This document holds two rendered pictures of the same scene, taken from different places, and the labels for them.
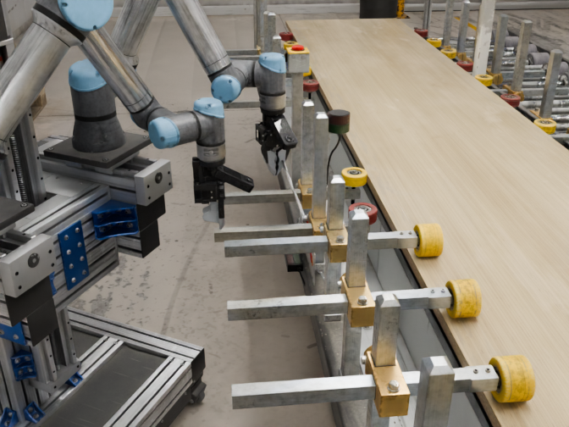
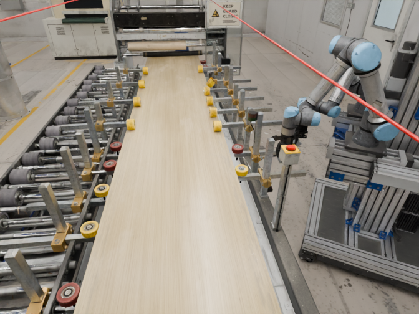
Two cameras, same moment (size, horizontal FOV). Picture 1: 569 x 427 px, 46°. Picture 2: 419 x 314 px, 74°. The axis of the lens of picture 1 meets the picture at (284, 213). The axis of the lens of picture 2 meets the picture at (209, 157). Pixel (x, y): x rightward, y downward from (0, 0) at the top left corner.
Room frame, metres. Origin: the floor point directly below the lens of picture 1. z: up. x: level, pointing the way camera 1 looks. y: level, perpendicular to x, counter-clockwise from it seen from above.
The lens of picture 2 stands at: (3.27, -0.43, 1.89)
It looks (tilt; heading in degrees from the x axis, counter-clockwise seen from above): 33 degrees down; 179
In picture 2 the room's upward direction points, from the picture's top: straight up
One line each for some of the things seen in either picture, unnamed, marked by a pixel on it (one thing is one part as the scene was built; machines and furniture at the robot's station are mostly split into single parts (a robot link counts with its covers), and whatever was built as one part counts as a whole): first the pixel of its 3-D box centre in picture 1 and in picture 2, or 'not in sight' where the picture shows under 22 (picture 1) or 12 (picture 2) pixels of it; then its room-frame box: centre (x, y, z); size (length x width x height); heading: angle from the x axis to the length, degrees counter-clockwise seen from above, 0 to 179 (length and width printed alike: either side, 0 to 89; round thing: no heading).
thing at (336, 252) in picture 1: (335, 239); (247, 125); (1.40, -0.13, 0.95); 0.13 x 0.06 x 0.05; 6
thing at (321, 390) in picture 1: (375, 385); (236, 98); (0.89, -0.16, 0.95); 0.50 x 0.04 x 0.04; 96
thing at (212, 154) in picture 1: (211, 150); not in sight; (1.60, 0.19, 1.10); 0.08 x 0.08 x 0.05
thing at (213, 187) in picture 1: (210, 179); (299, 129); (1.60, 0.20, 1.02); 0.09 x 0.08 x 0.12; 96
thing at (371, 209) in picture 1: (361, 224); (237, 152); (1.65, -0.22, 0.85); 0.08 x 0.08 x 0.11
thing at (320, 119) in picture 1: (318, 195); (256, 145); (1.67, -0.10, 0.93); 0.03 x 0.03 x 0.48; 6
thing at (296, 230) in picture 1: (292, 231); (264, 152); (1.63, -0.02, 0.84); 0.43 x 0.03 x 0.04; 96
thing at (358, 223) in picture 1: (353, 310); (240, 118); (1.18, -0.15, 0.90); 0.03 x 0.03 x 0.48; 6
